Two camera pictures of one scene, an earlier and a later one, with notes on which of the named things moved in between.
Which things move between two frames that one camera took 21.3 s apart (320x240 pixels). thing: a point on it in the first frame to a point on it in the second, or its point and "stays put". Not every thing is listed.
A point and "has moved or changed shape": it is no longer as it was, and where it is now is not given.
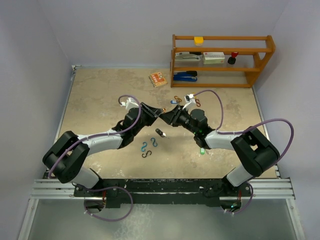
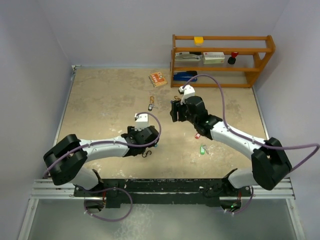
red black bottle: x=232 y=60 stays put
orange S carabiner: x=176 y=97 stays put
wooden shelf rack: x=218 y=61 stays put
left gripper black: x=152 y=113 to x=131 y=130
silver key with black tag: x=162 y=134 has moved or changed shape
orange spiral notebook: x=158 y=79 stays put
